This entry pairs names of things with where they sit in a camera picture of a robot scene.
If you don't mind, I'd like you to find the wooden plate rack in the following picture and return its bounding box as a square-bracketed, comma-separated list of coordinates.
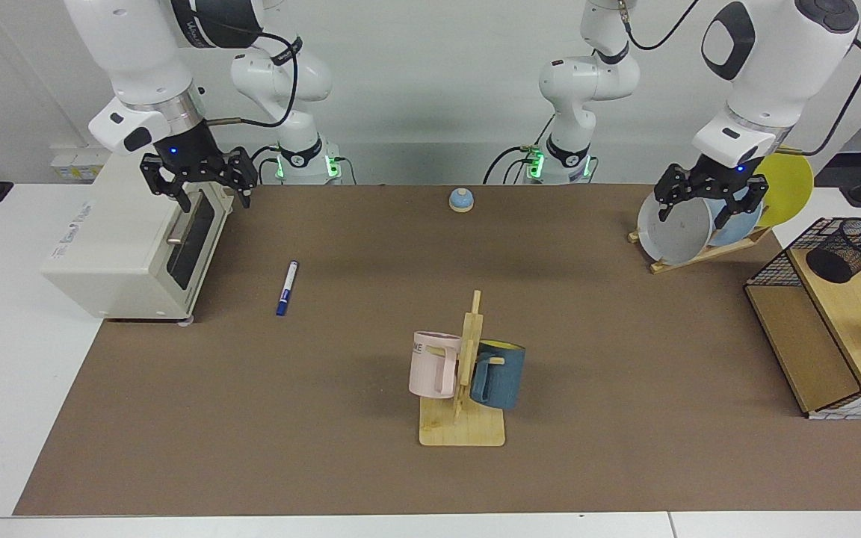
[628, 224, 773, 275]

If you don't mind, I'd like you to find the wire basket with wooden floor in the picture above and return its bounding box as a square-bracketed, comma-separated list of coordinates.
[744, 217, 861, 421]

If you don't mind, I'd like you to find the black mesh pen holder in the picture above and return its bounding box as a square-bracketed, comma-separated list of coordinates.
[806, 218, 861, 285]

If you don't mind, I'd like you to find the yellow plate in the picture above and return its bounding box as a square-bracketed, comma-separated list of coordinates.
[756, 152, 815, 228]

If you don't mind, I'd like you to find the grey plate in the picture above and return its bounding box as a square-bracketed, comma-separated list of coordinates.
[637, 191, 714, 264]

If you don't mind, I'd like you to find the light blue plate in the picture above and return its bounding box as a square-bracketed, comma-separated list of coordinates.
[707, 191, 764, 247]

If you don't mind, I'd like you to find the brown table cloth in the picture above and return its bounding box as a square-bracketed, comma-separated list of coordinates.
[13, 184, 861, 516]

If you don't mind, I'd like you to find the white marker with blue cap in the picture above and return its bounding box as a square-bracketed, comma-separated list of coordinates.
[276, 260, 300, 317]

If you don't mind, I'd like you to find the white power strip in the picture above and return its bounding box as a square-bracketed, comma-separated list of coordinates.
[51, 147, 111, 184]

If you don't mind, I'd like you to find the dark blue cup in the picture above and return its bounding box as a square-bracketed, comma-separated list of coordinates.
[469, 340, 527, 410]

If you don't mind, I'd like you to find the wooden cup stand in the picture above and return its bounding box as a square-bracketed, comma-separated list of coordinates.
[419, 290, 507, 448]

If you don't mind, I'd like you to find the pale toaster oven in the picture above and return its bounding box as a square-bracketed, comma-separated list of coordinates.
[40, 142, 235, 324]

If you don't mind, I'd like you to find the pink cup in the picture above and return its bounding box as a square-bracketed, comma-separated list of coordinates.
[409, 331, 463, 400]

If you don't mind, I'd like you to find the black base cable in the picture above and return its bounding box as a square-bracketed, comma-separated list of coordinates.
[483, 120, 551, 185]

